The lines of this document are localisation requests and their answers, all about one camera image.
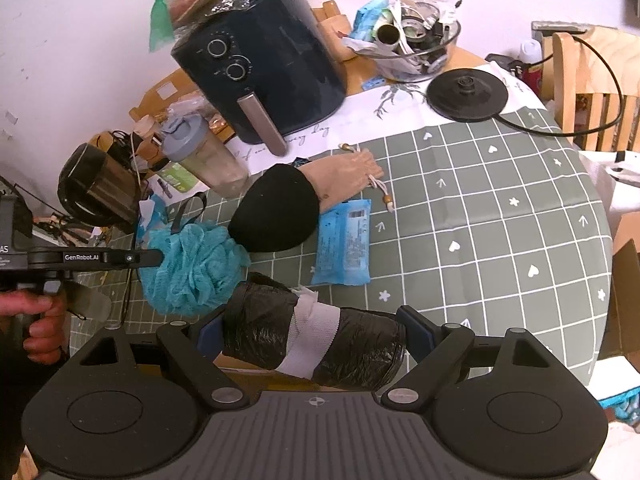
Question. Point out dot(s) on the black garbage bag roll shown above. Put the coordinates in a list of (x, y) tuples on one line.
[(292, 332)]

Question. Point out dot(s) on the glass bowl of clutter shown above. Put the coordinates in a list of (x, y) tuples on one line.
[(407, 40)]

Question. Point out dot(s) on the grey lid shaker bottle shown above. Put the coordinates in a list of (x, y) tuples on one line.
[(189, 141)]

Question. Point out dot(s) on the black kettle base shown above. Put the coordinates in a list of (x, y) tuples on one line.
[(467, 95)]

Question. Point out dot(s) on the green plastic bag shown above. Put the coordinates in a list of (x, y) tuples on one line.
[(161, 29)]

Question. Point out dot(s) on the left hand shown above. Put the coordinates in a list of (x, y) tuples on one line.
[(46, 338)]

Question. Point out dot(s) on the dark blue air fryer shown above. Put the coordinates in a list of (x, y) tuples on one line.
[(266, 69)]

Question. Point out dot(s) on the wooden rack behind table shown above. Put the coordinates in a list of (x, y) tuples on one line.
[(156, 101)]

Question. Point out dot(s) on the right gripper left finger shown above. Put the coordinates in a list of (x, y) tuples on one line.
[(187, 355)]

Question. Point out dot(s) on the wooden chair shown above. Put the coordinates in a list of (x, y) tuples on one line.
[(596, 88)]

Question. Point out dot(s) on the black electric kettle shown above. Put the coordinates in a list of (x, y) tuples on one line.
[(96, 189)]

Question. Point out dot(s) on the teal mesh bath sponge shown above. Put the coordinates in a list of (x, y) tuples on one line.
[(201, 267)]

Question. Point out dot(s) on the blue wet wipes pack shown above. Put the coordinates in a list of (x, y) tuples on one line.
[(343, 245)]

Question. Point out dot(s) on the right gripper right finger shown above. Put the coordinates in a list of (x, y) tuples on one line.
[(438, 351)]

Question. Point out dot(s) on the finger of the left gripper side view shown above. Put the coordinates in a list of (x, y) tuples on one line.
[(93, 258)]

